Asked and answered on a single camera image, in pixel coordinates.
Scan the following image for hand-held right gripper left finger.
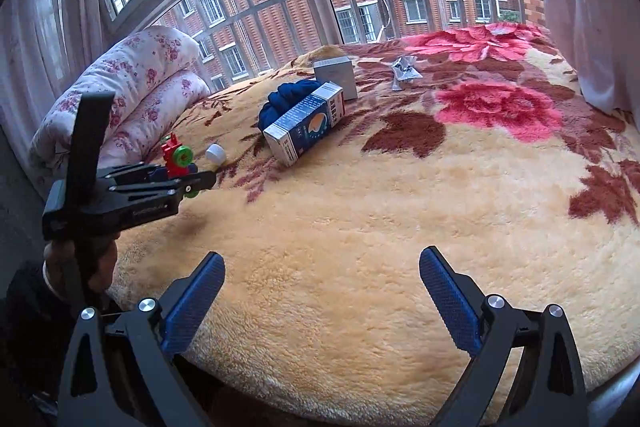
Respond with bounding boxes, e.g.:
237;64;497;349
57;251;226;427

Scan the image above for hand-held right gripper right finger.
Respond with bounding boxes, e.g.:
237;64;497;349
419;246;591;427

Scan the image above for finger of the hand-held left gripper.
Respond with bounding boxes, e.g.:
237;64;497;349
102;163;169;182
112;172;217;200

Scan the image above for red and green plastic toy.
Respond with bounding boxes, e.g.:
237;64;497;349
160;133;198;200

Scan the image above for person's left forearm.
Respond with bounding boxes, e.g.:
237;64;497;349
0;259;96;348

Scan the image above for person's left hand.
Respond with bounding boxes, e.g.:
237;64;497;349
42;234;119;303

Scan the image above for folded pink floral quilt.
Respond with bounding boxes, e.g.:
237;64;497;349
27;26;212;188

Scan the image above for floral plush blanket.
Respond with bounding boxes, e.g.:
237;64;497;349
107;22;640;413

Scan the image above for dark blue cloth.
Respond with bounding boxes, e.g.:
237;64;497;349
258;79;323;135

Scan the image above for blue and white carton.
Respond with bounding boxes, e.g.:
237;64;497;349
262;82;347;166

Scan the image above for grey cardboard box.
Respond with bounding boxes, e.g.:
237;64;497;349
312;56;359;102

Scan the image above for white sheer curtain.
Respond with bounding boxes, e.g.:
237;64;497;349
510;0;640;118
0;0;116;128

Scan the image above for crumpled silver wrapper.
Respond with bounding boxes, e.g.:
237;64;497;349
391;55;423;92

